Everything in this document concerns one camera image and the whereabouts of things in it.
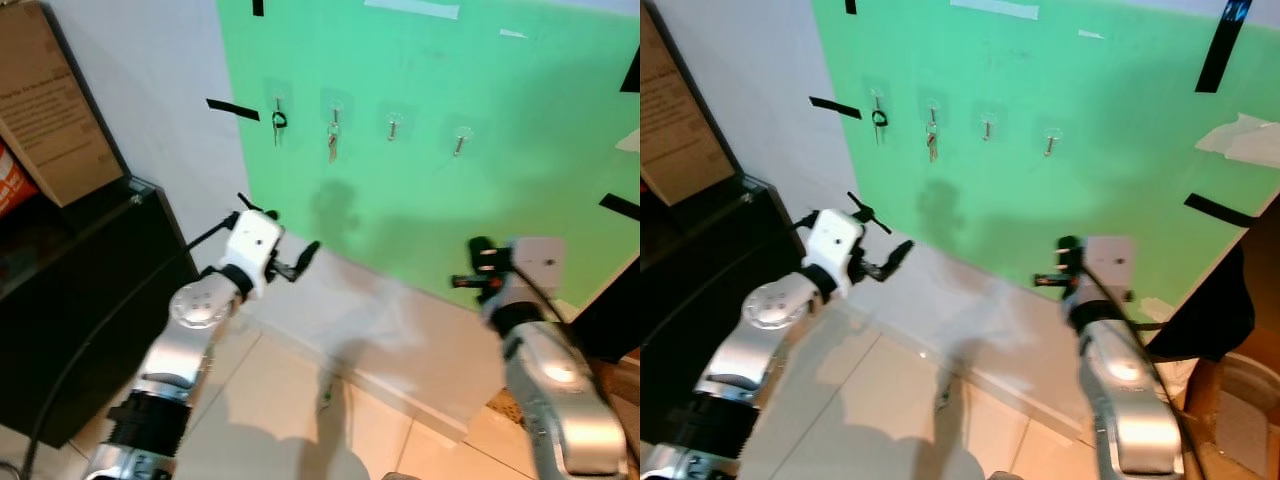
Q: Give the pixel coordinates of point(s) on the black cloth bundle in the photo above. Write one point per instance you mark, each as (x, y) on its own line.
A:
(608, 320)
(1205, 310)

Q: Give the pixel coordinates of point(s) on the green wall board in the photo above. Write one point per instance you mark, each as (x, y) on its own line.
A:
(430, 170)
(1020, 170)

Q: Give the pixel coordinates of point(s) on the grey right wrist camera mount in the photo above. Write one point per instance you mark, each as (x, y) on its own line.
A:
(1110, 262)
(535, 262)

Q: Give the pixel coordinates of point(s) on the brown cardboard box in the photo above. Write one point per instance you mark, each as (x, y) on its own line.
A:
(685, 120)
(50, 100)

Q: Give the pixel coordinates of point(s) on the black cabinet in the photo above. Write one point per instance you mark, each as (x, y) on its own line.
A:
(90, 300)
(700, 290)

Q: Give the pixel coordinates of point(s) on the silver key bunch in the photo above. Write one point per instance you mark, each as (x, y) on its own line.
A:
(333, 140)
(932, 140)

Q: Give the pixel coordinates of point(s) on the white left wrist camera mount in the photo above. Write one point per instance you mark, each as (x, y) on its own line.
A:
(832, 245)
(250, 245)

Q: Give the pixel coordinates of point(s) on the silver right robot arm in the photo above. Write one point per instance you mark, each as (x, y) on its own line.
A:
(565, 400)
(1130, 410)

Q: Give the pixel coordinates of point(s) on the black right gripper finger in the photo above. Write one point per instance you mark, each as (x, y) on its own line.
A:
(482, 248)
(1069, 247)
(1052, 281)
(470, 282)

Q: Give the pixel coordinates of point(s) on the brown cardboard container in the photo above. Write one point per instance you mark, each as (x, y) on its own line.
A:
(1240, 420)

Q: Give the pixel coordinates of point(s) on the clear adhesive wall hook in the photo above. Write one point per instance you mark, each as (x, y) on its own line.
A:
(988, 124)
(877, 98)
(395, 122)
(1052, 136)
(280, 98)
(462, 136)
(933, 106)
(335, 104)

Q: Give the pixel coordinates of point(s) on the orange package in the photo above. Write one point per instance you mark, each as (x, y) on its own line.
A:
(12, 185)

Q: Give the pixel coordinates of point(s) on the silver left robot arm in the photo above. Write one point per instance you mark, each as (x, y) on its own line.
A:
(745, 350)
(180, 350)

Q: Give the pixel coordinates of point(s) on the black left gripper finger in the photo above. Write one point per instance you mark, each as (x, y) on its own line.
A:
(868, 212)
(257, 208)
(306, 258)
(898, 258)

